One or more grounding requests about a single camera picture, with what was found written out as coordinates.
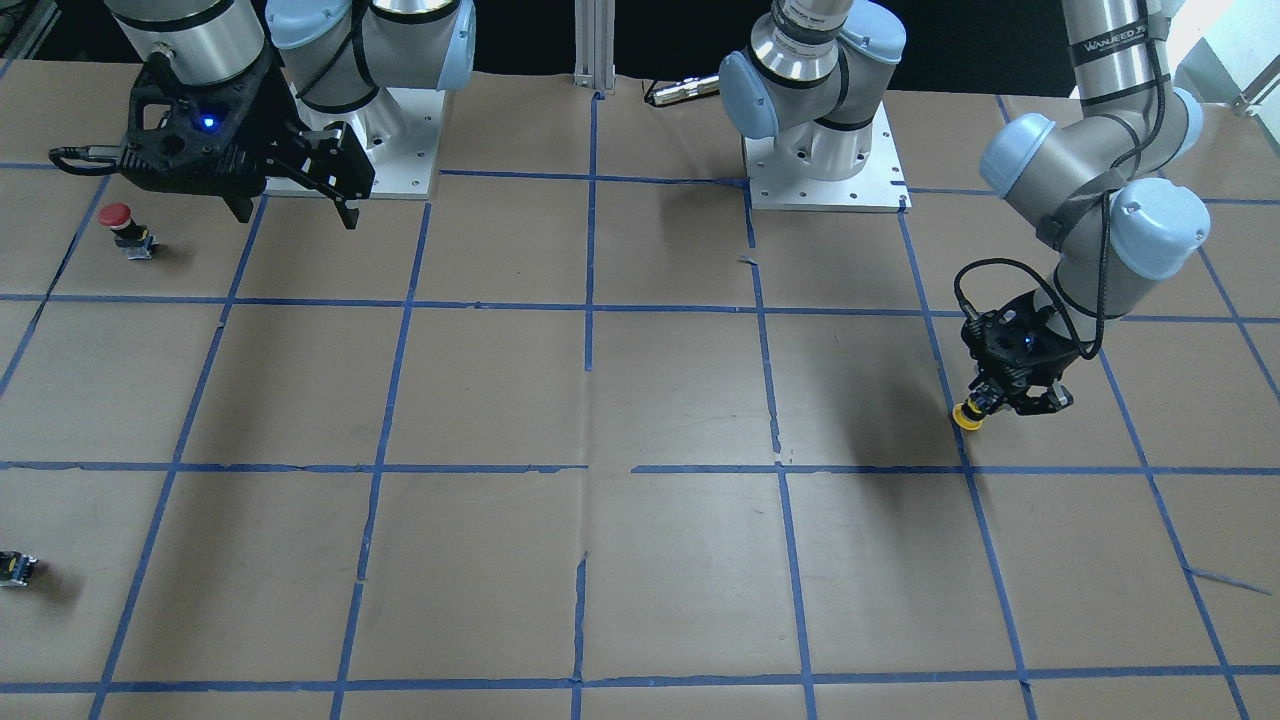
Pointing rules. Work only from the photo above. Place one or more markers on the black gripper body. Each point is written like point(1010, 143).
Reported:
point(1046, 366)
point(277, 127)

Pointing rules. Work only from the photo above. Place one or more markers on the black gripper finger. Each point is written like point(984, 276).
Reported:
point(1053, 400)
point(333, 161)
point(241, 205)
point(990, 394)

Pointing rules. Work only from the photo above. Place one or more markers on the yellow push button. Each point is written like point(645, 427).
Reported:
point(967, 418)

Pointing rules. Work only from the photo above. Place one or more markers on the red push button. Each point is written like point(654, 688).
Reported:
point(134, 240)

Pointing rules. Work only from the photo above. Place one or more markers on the aluminium frame post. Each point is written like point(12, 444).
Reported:
point(594, 22)

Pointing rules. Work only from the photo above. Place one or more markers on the silver cable connector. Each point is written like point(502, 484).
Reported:
point(686, 90)

